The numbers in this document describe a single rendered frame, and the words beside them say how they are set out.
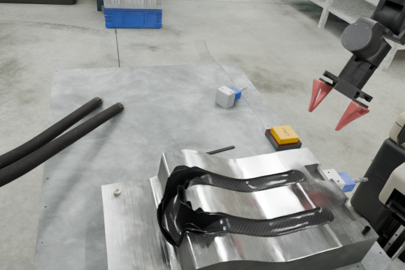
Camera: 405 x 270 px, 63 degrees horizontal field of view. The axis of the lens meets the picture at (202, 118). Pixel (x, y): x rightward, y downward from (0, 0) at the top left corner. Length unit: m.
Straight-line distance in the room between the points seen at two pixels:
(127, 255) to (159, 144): 0.37
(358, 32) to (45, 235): 0.73
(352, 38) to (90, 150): 0.67
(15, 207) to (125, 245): 1.31
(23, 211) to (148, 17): 2.48
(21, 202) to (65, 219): 1.16
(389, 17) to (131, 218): 0.65
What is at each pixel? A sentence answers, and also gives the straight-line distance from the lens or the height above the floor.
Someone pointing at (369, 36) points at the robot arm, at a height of 1.20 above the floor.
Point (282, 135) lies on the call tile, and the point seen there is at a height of 0.84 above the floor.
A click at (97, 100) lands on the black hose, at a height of 0.83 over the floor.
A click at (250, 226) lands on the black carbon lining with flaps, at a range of 0.65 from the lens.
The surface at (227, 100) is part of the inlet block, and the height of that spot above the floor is 0.84.
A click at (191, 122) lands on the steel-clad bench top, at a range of 1.01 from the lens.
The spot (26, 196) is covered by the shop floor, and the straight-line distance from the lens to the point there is 1.94.
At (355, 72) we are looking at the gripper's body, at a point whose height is 1.11.
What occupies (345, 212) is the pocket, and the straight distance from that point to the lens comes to 0.80.
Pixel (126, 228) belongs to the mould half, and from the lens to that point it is 0.67.
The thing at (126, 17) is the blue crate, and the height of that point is 0.12.
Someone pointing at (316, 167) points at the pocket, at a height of 0.88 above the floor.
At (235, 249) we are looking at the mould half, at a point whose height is 0.93.
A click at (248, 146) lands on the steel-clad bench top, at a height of 0.80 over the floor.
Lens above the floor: 1.41
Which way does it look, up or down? 36 degrees down
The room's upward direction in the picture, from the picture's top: 8 degrees clockwise
